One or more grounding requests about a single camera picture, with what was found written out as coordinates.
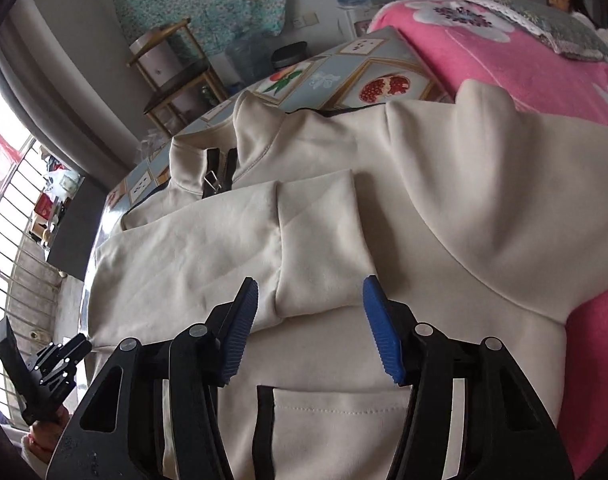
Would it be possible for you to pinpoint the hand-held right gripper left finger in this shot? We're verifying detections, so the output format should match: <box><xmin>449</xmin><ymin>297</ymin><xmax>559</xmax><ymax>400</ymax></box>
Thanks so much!
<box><xmin>46</xmin><ymin>277</ymin><xmax>259</xmax><ymax>480</ymax></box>

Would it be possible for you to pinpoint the white cylindrical box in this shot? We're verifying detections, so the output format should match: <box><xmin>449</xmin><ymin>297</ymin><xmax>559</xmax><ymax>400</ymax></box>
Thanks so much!
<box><xmin>129</xmin><ymin>30</ymin><xmax>182</xmax><ymax>93</ymax></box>

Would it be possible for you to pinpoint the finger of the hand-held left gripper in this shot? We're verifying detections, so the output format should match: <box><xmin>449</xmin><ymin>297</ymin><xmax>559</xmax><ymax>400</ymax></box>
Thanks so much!
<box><xmin>36</xmin><ymin>335</ymin><xmax>92</xmax><ymax>386</ymax></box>

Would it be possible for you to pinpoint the dark grey board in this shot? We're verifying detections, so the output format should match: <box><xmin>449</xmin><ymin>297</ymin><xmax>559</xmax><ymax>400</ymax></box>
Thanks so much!
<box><xmin>46</xmin><ymin>175</ymin><xmax>117</xmax><ymax>278</ymax></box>

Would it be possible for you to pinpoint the empty clear water jug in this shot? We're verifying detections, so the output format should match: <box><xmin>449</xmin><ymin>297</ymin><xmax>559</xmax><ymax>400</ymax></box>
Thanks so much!
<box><xmin>225</xmin><ymin>35</ymin><xmax>275</xmax><ymax>86</ymax></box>

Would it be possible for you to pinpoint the grey lace-trimmed pillow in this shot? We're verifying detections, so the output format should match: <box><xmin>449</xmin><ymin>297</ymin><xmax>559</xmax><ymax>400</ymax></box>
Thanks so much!
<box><xmin>456</xmin><ymin>0</ymin><xmax>608</xmax><ymax>63</ymax></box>

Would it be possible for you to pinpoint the small white shopping bag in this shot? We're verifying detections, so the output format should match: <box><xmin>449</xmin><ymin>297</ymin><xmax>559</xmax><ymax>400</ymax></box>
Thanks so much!
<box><xmin>41</xmin><ymin>167</ymin><xmax>80</xmax><ymax>196</ymax></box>

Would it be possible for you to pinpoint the floral cloth wall hanging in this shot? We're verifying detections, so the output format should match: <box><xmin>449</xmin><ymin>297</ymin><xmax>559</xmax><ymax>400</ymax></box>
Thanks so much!
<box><xmin>104</xmin><ymin>0</ymin><xmax>309</xmax><ymax>56</ymax></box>

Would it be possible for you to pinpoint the table with fruit-print cover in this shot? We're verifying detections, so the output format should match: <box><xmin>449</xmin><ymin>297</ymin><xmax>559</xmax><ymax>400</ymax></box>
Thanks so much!
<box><xmin>81</xmin><ymin>25</ymin><xmax>455</xmax><ymax>311</ymax></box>

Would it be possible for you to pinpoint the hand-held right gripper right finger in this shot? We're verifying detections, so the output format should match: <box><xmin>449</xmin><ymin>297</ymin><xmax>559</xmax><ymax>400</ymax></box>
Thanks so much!
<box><xmin>362</xmin><ymin>275</ymin><xmax>574</xmax><ymax>480</ymax></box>

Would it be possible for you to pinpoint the cream zip jacket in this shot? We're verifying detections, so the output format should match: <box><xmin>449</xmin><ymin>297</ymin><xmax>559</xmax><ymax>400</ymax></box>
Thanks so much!
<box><xmin>84</xmin><ymin>79</ymin><xmax>608</xmax><ymax>480</ymax></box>

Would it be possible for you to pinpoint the metal window railing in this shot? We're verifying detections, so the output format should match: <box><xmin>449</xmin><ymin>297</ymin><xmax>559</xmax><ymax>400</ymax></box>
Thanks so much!
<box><xmin>0</xmin><ymin>135</ymin><xmax>65</xmax><ymax>431</ymax></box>

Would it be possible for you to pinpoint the wooden chair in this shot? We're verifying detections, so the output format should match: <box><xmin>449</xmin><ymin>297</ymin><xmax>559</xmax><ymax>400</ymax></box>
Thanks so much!
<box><xmin>126</xmin><ymin>17</ymin><xmax>229</xmax><ymax>133</ymax></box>

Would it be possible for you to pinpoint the crumpled white plastic bag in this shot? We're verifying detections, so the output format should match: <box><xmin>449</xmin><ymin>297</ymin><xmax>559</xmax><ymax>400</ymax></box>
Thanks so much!
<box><xmin>134</xmin><ymin>127</ymin><xmax>172</xmax><ymax>161</ymax></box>

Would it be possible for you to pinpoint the pink floral blanket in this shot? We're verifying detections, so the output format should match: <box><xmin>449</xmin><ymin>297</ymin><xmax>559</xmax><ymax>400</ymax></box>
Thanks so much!
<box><xmin>366</xmin><ymin>0</ymin><xmax>608</xmax><ymax>480</ymax></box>

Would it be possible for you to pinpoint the black round stool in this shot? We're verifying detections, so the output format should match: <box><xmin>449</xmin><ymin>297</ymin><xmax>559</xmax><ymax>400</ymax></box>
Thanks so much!
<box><xmin>271</xmin><ymin>42</ymin><xmax>312</xmax><ymax>71</ymax></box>

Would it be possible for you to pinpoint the grey curtain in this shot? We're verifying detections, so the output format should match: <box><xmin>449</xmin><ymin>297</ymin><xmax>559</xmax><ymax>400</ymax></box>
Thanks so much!
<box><xmin>0</xmin><ymin>0</ymin><xmax>140</xmax><ymax>181</ymax></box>

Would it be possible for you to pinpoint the person's left forearm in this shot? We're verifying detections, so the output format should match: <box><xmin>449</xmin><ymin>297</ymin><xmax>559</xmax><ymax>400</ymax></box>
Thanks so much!
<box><xmin>19</xmin><ymin>435</ymin><xmax>52</xmax><ymax>480</ymax></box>

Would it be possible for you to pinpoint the person's left hand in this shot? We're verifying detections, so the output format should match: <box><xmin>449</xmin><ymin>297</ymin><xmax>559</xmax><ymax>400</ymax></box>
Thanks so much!
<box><xmin>28</xmin><ymin>405</ymin><xmax>70</xmax><ymax>456</ymax></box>

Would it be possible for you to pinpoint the white water dispenser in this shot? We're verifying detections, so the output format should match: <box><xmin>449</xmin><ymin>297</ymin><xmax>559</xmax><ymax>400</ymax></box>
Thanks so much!
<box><xmin>338</xmin><ymin>2</ymin><xmax>385</xmax><ymax>43</ymax></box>

